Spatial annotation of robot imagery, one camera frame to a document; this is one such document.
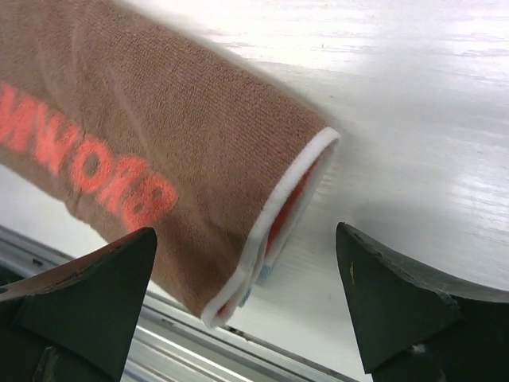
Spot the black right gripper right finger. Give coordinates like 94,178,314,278
336,223,508,382

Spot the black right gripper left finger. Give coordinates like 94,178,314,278
1,228,157,381

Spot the brown orange bear towel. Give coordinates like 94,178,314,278
1,1,340,327

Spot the aluminium mounting rail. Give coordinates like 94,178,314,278
0,224,359,382

